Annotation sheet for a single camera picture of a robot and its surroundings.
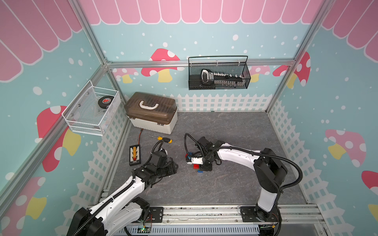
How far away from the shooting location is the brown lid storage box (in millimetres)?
945

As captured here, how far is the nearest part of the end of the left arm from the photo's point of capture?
592 millimetres

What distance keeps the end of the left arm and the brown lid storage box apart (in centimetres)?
27
